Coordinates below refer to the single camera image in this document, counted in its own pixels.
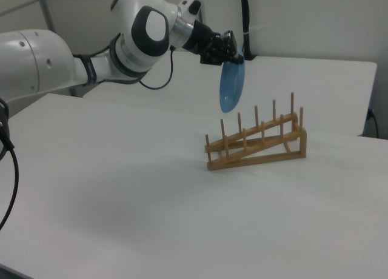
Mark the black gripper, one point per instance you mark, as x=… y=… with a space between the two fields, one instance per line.
x=209 y=42

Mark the blue plate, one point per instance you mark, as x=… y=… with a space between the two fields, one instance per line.
x=232 y=85

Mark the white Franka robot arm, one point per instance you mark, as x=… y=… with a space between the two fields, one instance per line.
x=91 y=57

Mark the wooden plate rack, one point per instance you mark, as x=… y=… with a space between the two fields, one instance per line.
x=257 y=156

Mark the black stand pole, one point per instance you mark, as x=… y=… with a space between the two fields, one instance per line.
x=246 y=18

